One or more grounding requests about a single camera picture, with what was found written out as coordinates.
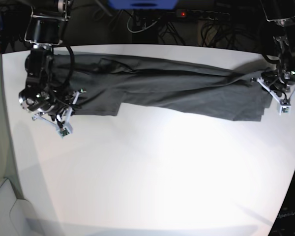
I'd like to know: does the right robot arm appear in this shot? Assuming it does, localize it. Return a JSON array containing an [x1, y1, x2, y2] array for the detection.
[[19, 0, 75, 124]]

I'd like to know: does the grey chair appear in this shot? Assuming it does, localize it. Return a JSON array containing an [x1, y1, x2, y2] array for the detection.
[[0, 178, 45, 236]]

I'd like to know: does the blue box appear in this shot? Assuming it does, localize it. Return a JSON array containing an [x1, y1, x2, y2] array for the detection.
[[108, 0, 178, 10]]

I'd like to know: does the black power strip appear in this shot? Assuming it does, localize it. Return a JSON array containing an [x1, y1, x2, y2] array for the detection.
[[176, 9, 231, 21]]

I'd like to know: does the dark grey t-shirt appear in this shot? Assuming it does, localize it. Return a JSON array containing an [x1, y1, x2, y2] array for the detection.
[[48, 52, 273, 122]]

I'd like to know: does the white cable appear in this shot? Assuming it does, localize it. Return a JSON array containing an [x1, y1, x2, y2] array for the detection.
[[126, 14, 160, 33]]

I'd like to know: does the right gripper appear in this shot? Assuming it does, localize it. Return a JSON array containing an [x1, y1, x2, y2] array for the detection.
[[48, 97, 73, 122]]

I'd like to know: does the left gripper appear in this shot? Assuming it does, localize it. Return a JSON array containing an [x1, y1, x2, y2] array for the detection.
[[264, 76, 295, 98]]

